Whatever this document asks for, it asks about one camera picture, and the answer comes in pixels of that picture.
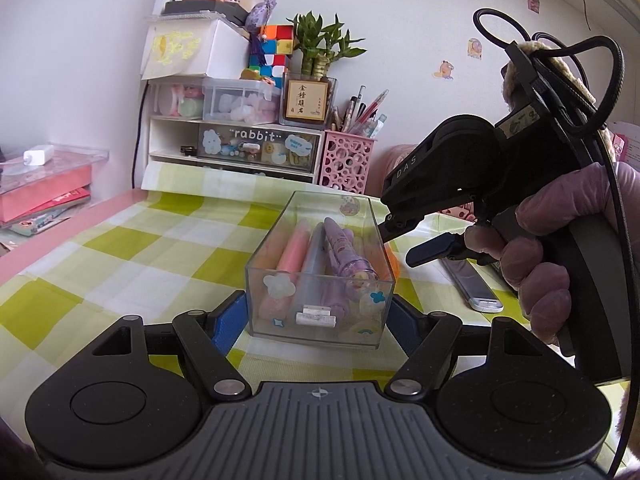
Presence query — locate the beige fuzzy sleeve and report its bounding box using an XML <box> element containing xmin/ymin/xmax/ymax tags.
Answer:
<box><xmin>501</xmin><ymin>40</ymin><xmax>613</xmax><ymax>146</ymax></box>

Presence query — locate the short printed purple pen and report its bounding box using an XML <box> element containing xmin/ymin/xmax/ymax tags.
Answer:
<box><xmin>322</xmin><ymin>216</ymin><xmax>377</xmax><ymax>293</ymax></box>

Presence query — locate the clear lidded storage box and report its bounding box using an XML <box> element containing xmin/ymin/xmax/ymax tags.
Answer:
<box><xmin>202</xmin><ymin>77</ymin><xmax>281</xmax><ymax>125</ymax></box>

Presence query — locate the pink cartoon pencil case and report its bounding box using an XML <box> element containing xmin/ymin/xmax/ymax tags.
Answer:
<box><xmin>367</xmin><ymin>144</ymin><xmax>478</xmax><ymax>223</ymax></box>

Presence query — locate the dark grey flat box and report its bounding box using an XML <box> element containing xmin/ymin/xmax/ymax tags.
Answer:
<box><xmin>162</xmin><ymin>0</ymin><xmax>251</xmax><ymax>25</ymax></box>

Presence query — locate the bunch of pens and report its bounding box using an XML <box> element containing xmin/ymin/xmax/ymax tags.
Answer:
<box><xmin>327</xmin><ymin>85</ymin><xmax>390</xmax><ymax>140</ymax></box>

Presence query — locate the pink perforated pen holder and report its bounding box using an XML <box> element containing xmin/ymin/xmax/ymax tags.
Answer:
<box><xmin>319</xmin><ymin>129</ymin><xmax>376</xmax><ymax>195</ymax></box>

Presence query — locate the person's right hand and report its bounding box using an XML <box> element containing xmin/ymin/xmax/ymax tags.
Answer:
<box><xmin>464</xmin><ymin>161</ymin><xmax>640</xmax><ymax>348</ymax></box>

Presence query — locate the white box with yellow print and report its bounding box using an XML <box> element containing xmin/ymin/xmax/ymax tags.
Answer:
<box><xmin>140</xmin><ymin>15</ymin><xmax>251</xmax><ymax>81</ymax></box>

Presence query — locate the orange highlighter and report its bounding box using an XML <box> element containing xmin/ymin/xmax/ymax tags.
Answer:
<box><xmin>384</xmin><ymin>242</ymin><xmax>401</xmax><ymax>281</ymax></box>

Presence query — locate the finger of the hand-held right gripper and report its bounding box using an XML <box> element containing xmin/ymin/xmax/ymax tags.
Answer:
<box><xmin>406</xmin><ymin>236</ymin><xmax>501</xmax><ymax>268</ymax></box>
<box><xmin>378</xmin><ymin>137</ymin><xmax>451</xmax><ymax>243</ymax></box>

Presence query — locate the bamboo plant in glass vase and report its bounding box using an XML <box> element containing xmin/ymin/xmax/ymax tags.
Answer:
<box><xmin>279</xmin><ymin>10</ymin><xmax>368</xmax><ymax>128</ymax></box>

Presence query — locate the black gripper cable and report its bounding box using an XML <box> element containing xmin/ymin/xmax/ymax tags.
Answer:
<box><xmin>472</xmin><ymin>7</ymin><xmax>628</xmax><ymax>478</ymax></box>

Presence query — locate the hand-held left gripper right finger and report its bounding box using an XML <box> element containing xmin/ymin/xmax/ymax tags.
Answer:
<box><xmin>384</xmin><ymin>294</ymin><xmax>546</xmax><ymax>403</ymax></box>

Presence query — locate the white drawer organizer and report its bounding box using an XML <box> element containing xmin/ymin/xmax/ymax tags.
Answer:
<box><xmin>147</xmin><ymin>115</ymin><xmax>323</xmax><ymax>186</ymax></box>

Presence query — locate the illustrated book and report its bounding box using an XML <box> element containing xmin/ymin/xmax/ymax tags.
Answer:
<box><xmin>0</xmin><ymin>204</ymin><xmax>76</xmax><ymax>241</ymax></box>

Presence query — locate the colourful puzzle cube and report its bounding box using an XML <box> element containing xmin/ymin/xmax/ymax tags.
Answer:
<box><xmin>248</xmin><ymin>24</ymin><xmax>295</xmax><ymax>88</ymax></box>

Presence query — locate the green checked tablecloth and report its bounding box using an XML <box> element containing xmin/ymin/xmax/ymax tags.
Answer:
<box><xmin>0</xmin><ymin>162</ymin><xmax>631</xmax><ymax>411</ymax></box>

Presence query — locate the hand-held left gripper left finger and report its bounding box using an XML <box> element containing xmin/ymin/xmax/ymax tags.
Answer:
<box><xmin>95</xmin><ymin>290</ymin><xmax>252</xmax><ymax>403</ymax></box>

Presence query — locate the white charger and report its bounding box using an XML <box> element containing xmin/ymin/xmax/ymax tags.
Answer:
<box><xmin>23</xmin><ymin>146</ymin><xmax>55</xmax><ymax>167</ymax></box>

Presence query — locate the clear plastic organizer box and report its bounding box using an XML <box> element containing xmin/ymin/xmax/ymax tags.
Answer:
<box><xmin>245</xmin><ymin>191</ymin><xmax>398</xmax><ymax>351</ymax></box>

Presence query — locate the grey lead case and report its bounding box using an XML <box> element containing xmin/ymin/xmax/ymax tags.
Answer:
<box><xmin>440</xmin><ymin>257</ymin><xmax>505</xmax><ymax>313</ymax></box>

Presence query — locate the purple tassel charm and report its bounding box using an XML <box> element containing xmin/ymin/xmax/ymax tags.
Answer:
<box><xmin>244</xmin><ymin>0</ymin><xmax>278</xmax><ymax>68</ymax></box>

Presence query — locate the pink highlighter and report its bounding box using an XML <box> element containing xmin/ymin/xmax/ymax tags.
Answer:
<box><xmin>275</xmin><ymin>220</ymin><xmax>315</xmax><ymax>283</ymax></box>

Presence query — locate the clear box with tape rolls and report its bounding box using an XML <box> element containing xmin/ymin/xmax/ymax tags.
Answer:
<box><xmin>149</xmin><ymin>77</ymin><xmax>206</xmax><ymax>121</ymax></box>

